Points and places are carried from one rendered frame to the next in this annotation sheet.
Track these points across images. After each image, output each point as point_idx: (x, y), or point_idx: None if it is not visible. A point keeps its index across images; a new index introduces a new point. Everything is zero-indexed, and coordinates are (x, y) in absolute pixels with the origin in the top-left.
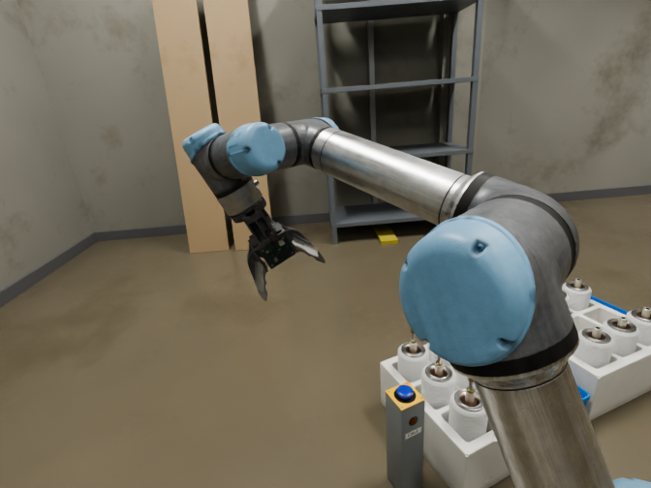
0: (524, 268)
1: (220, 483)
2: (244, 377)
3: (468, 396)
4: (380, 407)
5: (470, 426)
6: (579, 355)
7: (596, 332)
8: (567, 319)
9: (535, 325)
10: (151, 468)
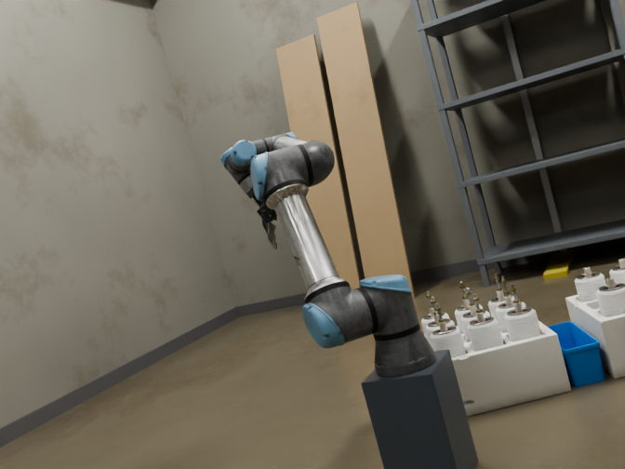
0: (264, 161)
1: (276, 424)
2: (324, 381)
3: (439, 325)
4: None
5: (440, 348)
6: (601, 311)
7: (607, 282)
8: (286, 177)
9: (272, 179)
10: (234, 422)
